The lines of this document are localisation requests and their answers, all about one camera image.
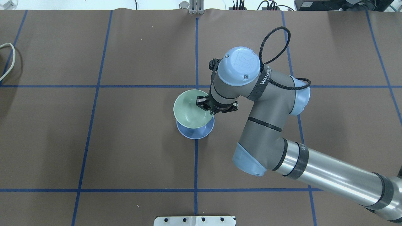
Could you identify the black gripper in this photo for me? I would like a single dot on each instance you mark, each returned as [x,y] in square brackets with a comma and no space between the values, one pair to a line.
[216,108]

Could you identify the green bowl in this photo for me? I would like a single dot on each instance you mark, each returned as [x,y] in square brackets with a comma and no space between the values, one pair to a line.
[187,113]

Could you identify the blue bowl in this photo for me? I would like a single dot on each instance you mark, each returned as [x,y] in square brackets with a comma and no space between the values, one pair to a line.
[198,133]

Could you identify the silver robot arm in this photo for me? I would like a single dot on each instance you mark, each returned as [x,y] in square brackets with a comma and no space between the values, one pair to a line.
[262,148]

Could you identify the orange black usb hub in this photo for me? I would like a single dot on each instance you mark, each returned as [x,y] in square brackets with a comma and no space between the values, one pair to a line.
[258,5]

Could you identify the aluminium frame post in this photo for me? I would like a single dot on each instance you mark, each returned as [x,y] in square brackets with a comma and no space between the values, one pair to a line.
[196,7]

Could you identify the white pedestal column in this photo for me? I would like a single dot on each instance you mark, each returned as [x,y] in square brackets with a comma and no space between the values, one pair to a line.
[195,221]

